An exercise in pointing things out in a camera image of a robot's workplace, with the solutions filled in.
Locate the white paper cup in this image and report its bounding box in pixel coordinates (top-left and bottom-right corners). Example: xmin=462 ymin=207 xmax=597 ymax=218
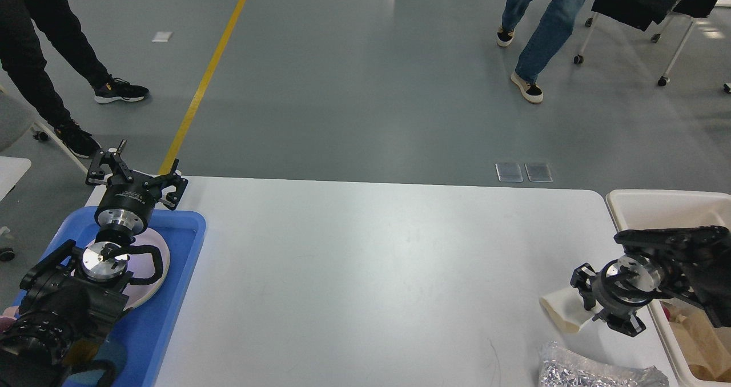
xmin=539 ymin=287 xmax=601 ymax=333

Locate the blue plastic tray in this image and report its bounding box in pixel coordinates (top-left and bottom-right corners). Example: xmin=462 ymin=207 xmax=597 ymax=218
xmin=11 ymin=207 xmax=207 ymax=387

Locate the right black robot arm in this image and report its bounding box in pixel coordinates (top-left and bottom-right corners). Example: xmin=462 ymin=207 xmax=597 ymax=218
xmin=570 ymin=225 xmax=730 ymax=337

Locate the white side table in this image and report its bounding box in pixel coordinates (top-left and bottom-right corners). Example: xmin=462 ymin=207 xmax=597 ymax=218
xmin=1 ymin=156 xmax=31 ymax=200

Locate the pink plate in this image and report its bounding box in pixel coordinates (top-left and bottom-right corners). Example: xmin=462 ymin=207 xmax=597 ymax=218
xmin=123 ymin=228 xmax=171 ymax=310

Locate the person in blue jeans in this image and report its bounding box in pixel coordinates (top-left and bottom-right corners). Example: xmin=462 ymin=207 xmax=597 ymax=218
xmin=496 ymin=0 xmax=585 ymax=104

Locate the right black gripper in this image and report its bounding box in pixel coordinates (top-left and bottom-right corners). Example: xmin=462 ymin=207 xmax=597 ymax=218
xmin=570 ymin=260 xmax=651 ymax=337

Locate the white clothes rack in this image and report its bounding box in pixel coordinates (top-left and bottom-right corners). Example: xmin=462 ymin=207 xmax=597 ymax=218
xmin=571 ymin=10 xmax=729 ymax=99

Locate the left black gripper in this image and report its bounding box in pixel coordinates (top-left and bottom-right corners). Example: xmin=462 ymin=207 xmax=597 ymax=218
xmin=86 ymin=140 xmax=188 ymax=233

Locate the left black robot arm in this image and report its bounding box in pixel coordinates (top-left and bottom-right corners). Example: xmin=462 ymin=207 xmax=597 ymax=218
xmin=2 ymin=140 xmax=188 ymax=386

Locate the brown paper bag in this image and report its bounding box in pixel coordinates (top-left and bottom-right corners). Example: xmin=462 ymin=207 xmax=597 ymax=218
xmin=661 ymin=300 xmax=730 ymax=386

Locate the teal mug yellow inside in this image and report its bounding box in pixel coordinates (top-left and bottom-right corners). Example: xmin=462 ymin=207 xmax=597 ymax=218
xmin=63 ymin=338 xmax=128 ymax=386

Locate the crumpled foil piece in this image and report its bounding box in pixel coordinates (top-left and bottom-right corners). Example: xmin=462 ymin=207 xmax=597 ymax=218
xmin=538 ymin=342 xmax=669 ymax=386

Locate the person in black trousers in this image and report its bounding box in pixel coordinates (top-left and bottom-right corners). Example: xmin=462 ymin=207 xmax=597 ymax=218
xmin=0 ymin=0 xmax=150 ymax=159

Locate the pink HOME mug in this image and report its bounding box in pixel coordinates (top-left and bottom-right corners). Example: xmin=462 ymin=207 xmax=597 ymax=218
xmin=0 ymin=305 xmax=19 ymax=332

